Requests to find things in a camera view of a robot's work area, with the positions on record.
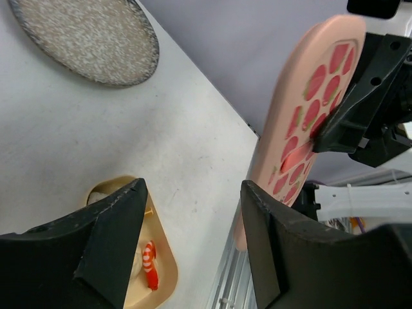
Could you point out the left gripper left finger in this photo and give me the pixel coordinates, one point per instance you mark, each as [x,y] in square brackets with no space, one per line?
[82,260]

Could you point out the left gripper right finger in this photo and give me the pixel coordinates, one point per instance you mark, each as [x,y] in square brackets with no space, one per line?
[297,262]

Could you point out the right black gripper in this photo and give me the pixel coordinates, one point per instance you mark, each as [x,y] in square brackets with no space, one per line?
[367,123]

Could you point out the rice ball toy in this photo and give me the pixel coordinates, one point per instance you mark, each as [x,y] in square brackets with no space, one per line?
[137,261]

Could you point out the pink perforated lid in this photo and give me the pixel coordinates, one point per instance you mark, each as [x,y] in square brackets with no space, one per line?
[309,88]

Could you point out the shrimp toy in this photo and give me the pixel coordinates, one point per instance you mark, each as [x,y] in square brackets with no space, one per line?
[148,263]

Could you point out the yellow lunch box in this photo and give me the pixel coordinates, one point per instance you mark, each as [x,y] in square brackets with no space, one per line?
[139,295]

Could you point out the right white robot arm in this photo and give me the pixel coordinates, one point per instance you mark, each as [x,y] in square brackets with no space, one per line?
[324,203]

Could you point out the grey speckled plate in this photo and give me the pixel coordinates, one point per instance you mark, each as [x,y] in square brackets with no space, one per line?
[108,42]

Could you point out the aluminium frame rail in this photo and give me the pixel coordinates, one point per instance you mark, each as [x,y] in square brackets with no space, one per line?
[232,286]

